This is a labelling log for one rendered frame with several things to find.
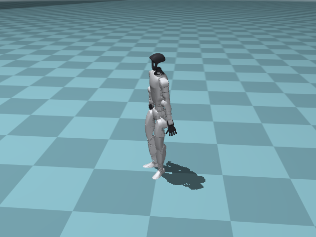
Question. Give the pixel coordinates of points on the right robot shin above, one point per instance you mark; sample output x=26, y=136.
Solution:
x=152, y=150

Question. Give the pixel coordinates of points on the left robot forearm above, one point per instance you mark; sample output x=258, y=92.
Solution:
x=168, y=113

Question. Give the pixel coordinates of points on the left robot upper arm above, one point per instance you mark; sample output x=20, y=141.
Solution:
x=164, y=85

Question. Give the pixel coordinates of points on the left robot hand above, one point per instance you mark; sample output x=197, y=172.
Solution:
x=171, y=129

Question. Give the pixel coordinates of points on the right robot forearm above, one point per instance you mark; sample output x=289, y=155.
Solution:
x=150, y=100

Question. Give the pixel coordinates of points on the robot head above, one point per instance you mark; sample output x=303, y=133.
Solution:
x=157, y=58

